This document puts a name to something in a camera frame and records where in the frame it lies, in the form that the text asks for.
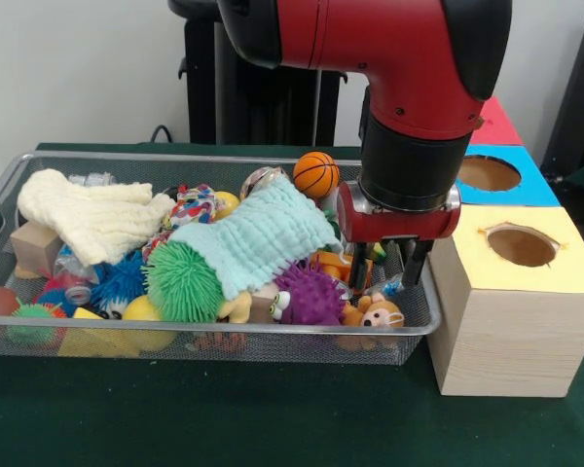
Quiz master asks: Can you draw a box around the shallow mesh bin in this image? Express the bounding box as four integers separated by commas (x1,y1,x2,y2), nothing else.
0,150,442,366

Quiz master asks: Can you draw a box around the cream waffle cloth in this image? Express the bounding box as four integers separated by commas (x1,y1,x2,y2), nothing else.
17,168,176,267

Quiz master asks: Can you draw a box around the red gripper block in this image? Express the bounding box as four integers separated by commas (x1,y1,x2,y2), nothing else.
337,180,462,292

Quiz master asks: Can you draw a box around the black stand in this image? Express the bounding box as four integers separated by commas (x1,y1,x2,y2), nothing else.
539,8,584,196

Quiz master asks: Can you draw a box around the green stringy puffer ball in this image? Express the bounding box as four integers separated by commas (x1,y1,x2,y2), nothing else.
143,240,228,323

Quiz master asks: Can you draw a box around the purple spiky ball toy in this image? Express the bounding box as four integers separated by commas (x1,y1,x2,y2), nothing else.
270,262,347,326

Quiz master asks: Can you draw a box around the orange toy basketball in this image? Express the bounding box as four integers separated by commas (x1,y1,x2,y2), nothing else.
292,151,341,199

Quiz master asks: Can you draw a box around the light blue waffle cloth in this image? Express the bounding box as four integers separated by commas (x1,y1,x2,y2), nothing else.
167,175,345,301

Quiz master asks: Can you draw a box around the black cable loop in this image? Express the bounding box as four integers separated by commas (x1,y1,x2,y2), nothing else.
148,125,177,145

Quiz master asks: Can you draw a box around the yellow ball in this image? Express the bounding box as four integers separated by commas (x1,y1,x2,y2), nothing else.
123,294,176,352

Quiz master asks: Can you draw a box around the blue stringy puffer ball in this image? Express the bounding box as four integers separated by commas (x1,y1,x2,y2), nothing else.
91,250,151,315

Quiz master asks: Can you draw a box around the multicolour rope toy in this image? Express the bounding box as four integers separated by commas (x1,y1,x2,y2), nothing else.
161,183,220,230

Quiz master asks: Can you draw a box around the wooden box with three holes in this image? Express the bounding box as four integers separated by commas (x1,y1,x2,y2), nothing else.
425,95,584,398

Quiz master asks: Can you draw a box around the dark green table cloth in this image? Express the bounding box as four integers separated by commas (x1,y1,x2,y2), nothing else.
0,141,584,467

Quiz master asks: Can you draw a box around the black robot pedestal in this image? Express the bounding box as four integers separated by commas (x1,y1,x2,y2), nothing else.
167,0,347,146

